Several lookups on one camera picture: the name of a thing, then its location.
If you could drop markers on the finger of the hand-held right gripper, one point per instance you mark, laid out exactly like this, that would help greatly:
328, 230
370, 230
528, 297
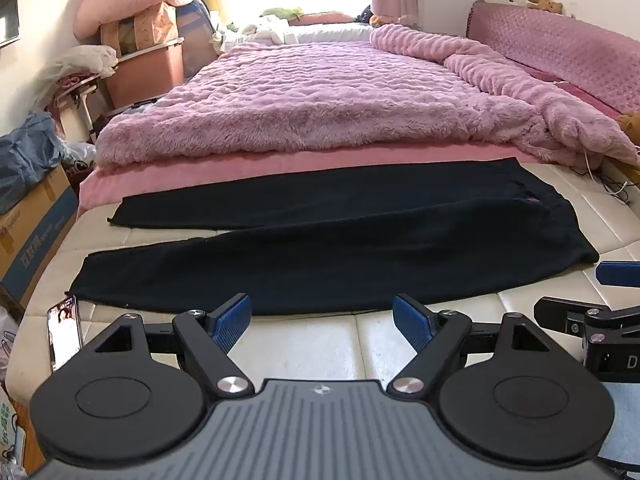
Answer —
555, 312
617, 273

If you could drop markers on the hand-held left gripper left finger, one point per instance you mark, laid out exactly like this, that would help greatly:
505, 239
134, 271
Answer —
231, 324

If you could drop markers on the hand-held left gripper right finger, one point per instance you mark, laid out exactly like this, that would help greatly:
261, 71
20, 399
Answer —
413, 324

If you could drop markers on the black pants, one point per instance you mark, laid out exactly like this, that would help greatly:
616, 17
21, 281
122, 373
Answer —
325, 260

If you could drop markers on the person's light blue clothing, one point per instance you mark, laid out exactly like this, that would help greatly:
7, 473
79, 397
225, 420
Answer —
622, 420

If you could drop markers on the brown plush toy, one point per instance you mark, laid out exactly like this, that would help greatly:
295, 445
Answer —
631, 127

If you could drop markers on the pink bed sheet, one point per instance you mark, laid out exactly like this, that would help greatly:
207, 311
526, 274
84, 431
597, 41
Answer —
165, 172

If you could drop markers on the smartphone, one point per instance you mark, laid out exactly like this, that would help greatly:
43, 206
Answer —
64, 332

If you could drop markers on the cardboard box with blue print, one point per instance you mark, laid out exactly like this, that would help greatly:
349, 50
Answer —
35, 240

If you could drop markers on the white plastic bag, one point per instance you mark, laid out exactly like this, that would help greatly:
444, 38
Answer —
7, 345

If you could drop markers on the pink quilted headboard cover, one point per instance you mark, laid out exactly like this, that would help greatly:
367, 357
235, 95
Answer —
560, 45

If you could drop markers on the pink fluffy blanket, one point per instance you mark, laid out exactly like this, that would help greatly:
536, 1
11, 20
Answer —
325, 95

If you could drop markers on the pink storage box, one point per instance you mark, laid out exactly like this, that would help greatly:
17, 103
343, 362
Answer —
150, 75

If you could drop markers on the blue plastic bag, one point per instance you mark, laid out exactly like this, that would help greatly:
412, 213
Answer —
25, 155

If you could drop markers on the yellow plush toy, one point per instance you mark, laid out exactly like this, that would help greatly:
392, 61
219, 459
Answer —
547, 5

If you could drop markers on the blue storage bag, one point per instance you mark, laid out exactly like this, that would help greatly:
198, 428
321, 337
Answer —
197, 35

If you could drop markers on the white clothes heap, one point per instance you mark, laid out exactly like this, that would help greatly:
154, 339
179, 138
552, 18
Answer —
265, 32

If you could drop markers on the white cloth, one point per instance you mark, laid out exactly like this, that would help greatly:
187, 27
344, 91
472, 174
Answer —
85, 60

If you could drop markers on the floral patterned storage bag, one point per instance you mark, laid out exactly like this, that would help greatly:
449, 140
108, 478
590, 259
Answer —
145, 25

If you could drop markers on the green cloth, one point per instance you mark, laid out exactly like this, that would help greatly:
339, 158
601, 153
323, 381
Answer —
285, 12

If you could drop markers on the white desk frame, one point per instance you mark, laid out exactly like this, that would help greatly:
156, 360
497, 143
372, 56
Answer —
86, 110

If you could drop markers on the wall television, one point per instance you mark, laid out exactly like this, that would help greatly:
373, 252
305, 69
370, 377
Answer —
7, 10

